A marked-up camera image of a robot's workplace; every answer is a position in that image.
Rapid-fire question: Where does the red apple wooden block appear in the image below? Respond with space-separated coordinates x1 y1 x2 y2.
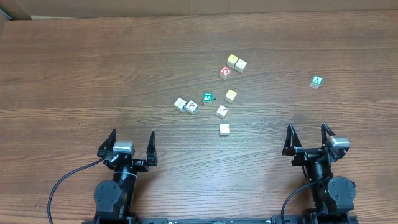
219 66 231 80

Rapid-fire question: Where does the hammer picture wooden block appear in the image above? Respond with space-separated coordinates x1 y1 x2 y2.
216 105 229 119

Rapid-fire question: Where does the animal picture wooden block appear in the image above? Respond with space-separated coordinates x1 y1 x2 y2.
220 123 230 136

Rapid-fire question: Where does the green letter wooden block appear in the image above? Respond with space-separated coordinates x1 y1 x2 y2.
309 75 323 89

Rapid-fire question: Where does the yellow top wooden block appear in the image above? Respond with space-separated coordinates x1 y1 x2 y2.
226 54 239 68

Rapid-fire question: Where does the number two wooden block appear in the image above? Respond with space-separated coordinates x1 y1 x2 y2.
174 98 187 112

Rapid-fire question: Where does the yellow wooden block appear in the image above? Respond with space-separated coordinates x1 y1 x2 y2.
224 90 237 104
226 54 239 68

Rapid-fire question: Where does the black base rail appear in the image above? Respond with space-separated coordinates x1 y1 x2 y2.
81 215 359 224

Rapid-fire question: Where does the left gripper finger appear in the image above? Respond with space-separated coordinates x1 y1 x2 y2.
98 129 117 152
146 131 157 161

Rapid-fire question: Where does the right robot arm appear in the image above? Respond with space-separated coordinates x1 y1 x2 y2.
279 123 358 224

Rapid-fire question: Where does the yellow wooden block middle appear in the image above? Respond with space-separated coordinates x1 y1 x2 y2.
224 90 237 104

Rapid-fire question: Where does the green framed wooden block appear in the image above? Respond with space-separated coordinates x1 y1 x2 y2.
203 92 213 105

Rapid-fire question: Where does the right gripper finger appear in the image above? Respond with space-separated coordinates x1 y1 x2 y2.
321 123 335 145
282 124 302 155

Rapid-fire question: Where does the acorn picture wooden block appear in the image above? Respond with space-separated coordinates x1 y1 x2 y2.
186 100 198 114

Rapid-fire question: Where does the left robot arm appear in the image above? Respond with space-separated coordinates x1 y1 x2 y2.
93 129 158 224

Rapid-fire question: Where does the white wooden block far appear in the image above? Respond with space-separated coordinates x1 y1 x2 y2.
234 59 247 73

